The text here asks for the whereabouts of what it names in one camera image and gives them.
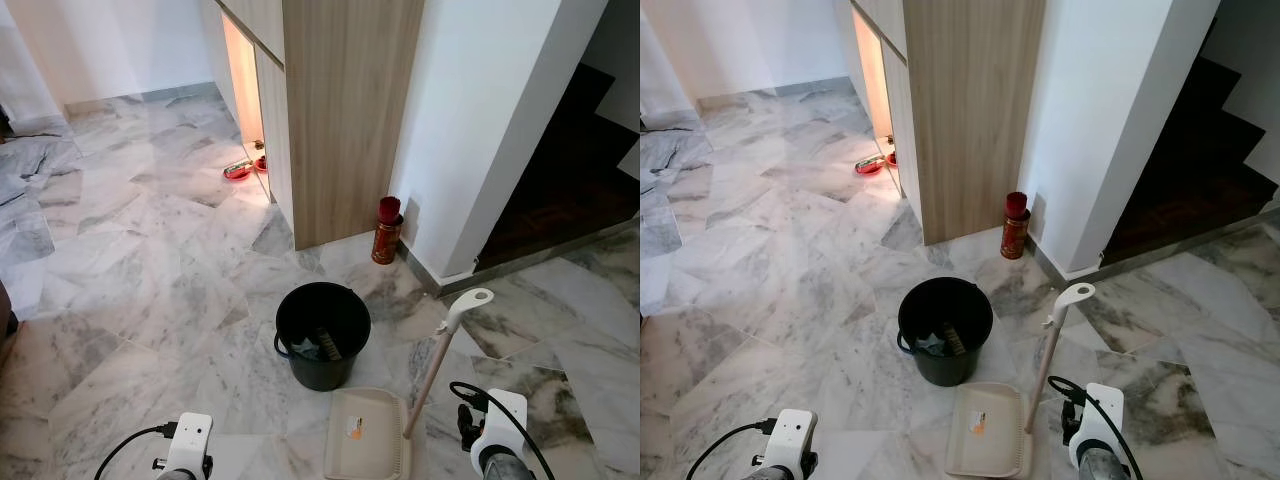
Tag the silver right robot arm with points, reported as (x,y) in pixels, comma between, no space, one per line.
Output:
(1100,468)
(505,470)

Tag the black plastic bucket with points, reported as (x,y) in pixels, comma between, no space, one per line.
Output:
(325,375)
(945,372)

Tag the red cylindrical can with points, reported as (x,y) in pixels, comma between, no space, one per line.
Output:
(386,240)
(1015,235)

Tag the dark wooden staircase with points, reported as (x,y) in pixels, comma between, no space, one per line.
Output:
(570,180)
(1190,170)

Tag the red and silver bowl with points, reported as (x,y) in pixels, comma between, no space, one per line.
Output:
(868,167)
(237,171)

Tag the tall wooden cabinet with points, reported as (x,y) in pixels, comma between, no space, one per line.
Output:
(340,120)
(975,120)

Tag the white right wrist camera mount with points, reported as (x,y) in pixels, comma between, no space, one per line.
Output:
(1100,420)
(503,425)

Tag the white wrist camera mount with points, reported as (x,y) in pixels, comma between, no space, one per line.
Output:
(503,425)
(190,440)
(1100,420)
(797,435)

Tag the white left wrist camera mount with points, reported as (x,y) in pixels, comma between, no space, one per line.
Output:
(797,435)
(190,440)

